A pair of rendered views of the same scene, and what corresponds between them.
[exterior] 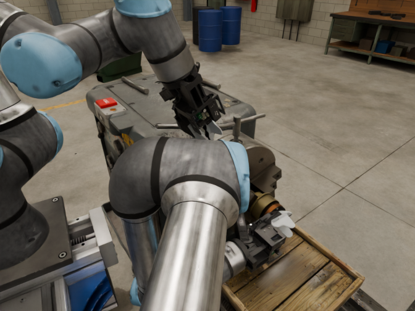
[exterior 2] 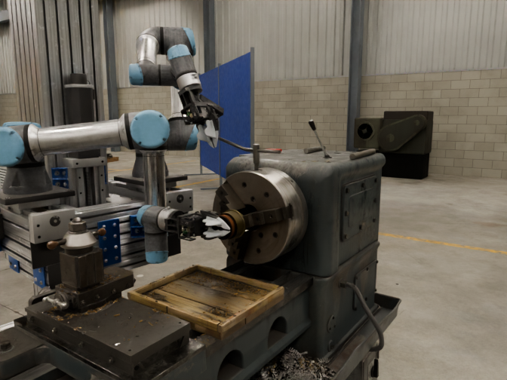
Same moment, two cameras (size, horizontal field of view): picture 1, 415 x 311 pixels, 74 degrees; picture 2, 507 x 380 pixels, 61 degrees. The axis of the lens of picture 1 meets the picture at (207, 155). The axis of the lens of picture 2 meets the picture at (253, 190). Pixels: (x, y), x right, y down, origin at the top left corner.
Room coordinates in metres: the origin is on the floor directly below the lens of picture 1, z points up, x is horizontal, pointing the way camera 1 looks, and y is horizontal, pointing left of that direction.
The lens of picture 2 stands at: (0.22, -1.42, 1.42)
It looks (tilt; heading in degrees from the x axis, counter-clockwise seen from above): 10 degrees down; 71
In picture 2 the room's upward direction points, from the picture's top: straight up
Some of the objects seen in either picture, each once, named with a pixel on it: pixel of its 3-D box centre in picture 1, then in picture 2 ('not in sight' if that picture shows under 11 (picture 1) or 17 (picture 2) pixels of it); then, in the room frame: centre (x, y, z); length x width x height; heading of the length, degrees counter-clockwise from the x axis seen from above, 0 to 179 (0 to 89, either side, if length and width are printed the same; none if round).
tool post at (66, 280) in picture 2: not in sight; (83, 265); (0.16, -0.38, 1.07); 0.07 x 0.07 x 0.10; 36
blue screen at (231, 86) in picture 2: not in sight; (219, 127); (2.29, 6.55, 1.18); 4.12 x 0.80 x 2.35; 89
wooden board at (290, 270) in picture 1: (284, 276); (207, 295); (0.49, -0.23, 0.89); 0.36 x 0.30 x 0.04; 126
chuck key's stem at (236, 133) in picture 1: (236, 134); (256, 161); (0.69, -0.08, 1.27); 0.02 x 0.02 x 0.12
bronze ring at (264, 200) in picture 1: (264, 208); (230, 225); (0.58, -0.17, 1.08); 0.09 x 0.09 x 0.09; 36
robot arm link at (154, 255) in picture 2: not in sight; (156, 244); (0.37, 0.02, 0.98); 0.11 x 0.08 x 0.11; 82
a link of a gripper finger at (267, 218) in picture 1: (268, 221); (207, 218); (0.51, -0.16, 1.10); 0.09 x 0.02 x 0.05; 125
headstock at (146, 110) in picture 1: (167, 139); (308, 201); (1.01, 0.17, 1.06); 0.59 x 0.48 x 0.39; 36
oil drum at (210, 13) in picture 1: (210, 31); not in sight; (7.30, -0.07, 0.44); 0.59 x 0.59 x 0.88
